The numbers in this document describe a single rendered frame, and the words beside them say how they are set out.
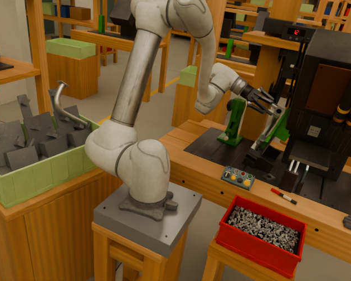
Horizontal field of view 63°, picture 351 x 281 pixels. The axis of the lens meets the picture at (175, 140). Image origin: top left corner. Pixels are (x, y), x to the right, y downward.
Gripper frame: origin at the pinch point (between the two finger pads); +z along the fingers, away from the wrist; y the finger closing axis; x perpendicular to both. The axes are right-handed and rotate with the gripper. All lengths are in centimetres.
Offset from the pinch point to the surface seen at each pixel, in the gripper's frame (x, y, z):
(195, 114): 51, -12, -41
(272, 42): -7.3, 28.1, -22.9
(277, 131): -4.9, -10.7, 6.8
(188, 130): 41, -27, -36
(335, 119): -34.6, -4.6, 18.6
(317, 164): -23.4, -20.3, 25.8
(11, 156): -11, -101, -87
